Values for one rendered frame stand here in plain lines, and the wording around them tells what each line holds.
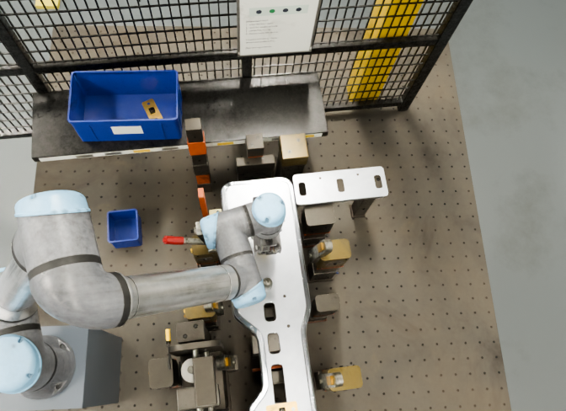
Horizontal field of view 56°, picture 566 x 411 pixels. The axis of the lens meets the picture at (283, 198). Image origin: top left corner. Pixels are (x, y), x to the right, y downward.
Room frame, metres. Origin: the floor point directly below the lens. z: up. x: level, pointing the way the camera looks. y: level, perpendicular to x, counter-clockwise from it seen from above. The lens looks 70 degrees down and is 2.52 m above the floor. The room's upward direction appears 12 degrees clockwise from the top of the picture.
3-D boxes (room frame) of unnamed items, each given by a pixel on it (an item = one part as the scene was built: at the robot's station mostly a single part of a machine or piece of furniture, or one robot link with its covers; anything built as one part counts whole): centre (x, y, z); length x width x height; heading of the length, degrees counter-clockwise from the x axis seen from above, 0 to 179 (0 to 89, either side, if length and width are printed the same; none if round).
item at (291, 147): (0.70, 0.00, 0.88); 0.08 x 0.08 x 0.36; 19
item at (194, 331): (0.10, 0.16, 0.91); 0.07 x 0.05 x 0.42; 109
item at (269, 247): (0.37, 0.02, 1.20); 0.09 x 0.08 x 0.12; 19
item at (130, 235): (0.41, 0.50, 0.75); 0.11 x 0.10 x 0.09; 19
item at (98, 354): (-0.06, 0.49, 0.90); 0.20 x 0.20 x 0.40; 14
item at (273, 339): (0.13, -0.06, 0.84); 0.12 x 0.05 x 0.29; 109
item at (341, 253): (0.41, -0.19, 0.87); 0.12 x 0.07 x 0.35; 109
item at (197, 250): (0.34, 0.20, 0.87); 0.10 x 0.07 x 0.35; 109
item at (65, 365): (-0.06, 0.49, 1.15); 0.15 x 0.15 x 0.10
